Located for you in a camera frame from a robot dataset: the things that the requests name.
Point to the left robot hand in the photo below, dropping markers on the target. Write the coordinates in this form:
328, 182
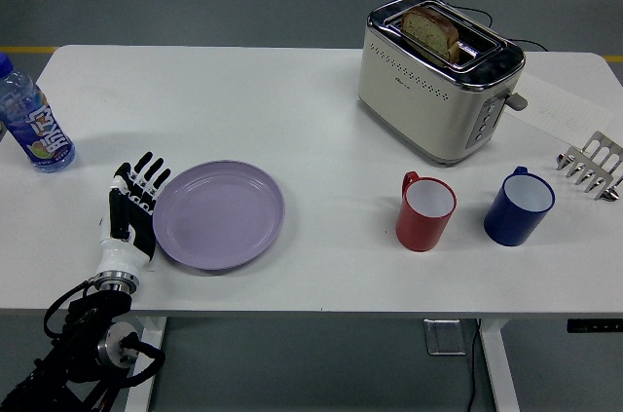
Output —
138, 232

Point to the purple plate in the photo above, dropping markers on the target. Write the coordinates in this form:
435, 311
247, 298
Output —
219, 214

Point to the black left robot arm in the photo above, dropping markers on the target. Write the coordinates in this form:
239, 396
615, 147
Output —
92, 314

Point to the metal floor socket plate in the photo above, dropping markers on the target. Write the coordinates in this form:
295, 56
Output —
444, 336

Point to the blue drink bottle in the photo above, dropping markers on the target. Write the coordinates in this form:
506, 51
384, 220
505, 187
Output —
34, 124

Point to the white table leg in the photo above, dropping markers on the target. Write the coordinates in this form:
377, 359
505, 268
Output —
141, 397
499, 363

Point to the red mug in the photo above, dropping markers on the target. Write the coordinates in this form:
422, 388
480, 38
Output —
418, 232

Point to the cream and chrome toaster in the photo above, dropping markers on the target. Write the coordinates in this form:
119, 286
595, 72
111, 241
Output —
418, 110

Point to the bread slice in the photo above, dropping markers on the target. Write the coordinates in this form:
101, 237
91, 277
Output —
428, 32

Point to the blue mug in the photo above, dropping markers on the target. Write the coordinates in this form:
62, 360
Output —
508, 224

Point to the white paper sheet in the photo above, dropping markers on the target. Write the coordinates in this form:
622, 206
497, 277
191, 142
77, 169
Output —
564, 107

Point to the black table control panel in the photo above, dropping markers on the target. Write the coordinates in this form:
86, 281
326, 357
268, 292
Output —
594, 325

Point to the silver metal rack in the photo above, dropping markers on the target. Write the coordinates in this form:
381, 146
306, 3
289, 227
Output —
601, 149

